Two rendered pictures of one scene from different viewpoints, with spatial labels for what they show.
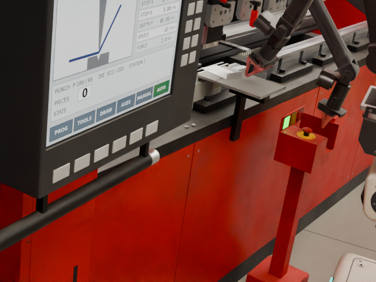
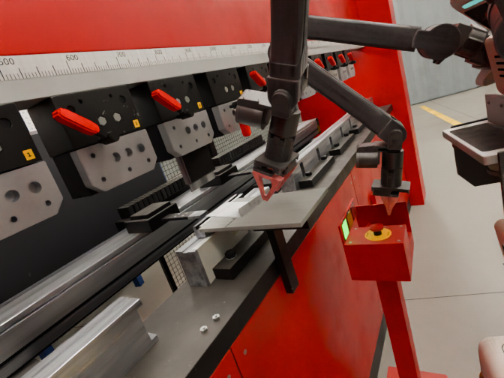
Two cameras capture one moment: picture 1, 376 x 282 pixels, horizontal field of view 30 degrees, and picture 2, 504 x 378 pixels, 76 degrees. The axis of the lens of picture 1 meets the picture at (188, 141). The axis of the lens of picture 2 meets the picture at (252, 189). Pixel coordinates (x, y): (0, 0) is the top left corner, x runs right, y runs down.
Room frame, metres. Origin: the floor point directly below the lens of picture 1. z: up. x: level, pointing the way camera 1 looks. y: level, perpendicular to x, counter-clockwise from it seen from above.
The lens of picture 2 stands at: (1.62, -0.17, 1.25)
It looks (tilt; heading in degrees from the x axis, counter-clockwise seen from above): 15 degrees down; 2
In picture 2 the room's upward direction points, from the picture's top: 18 degrees counter-clockwise
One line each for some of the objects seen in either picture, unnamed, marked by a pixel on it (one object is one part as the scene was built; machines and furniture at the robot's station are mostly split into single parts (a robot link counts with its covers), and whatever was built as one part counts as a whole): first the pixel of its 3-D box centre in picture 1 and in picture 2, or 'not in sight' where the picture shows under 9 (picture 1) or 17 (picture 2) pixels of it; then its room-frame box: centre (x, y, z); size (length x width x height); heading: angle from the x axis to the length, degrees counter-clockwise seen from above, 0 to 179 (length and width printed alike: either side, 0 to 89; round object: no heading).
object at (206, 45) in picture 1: (212, 34); (197, 166); (2.41, -0.03, 1.13); 0.10 x 0.02 x 0.10; 148
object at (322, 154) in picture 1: (307, 138); (378, 235); (2.50, -0.46, 0.75); 0.20 x 0.16 x 0.18; 149
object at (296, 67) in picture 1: (292, 71); (318, 170); (2.89, -0.40, 0.89); 0.30 x 0.05 x 0.03; 148
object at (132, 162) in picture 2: not in sight; (100, 140); (2.22, 0.09, 1.26); 0.15 x 0.09 x 0.17; 148
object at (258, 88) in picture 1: (241, 81); (263, 210); (2.33, -0.16, 1.00); 0.26 x 0.18 x 0.01; 58
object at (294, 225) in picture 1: (289, 218); (400, 331); (2.50, -0.46, 0.39); 0.06 x 0.06 x 0.54; 59
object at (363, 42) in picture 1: (362, 44); (359, 126); (3.57, -0.83, 0.89); 0.30 x 0.05 x 0.03; 148
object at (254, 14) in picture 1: (253, 13); (240, 119); (2.51, -0.17, 1.20); 0.04 x 0.02 x 0.10; 58
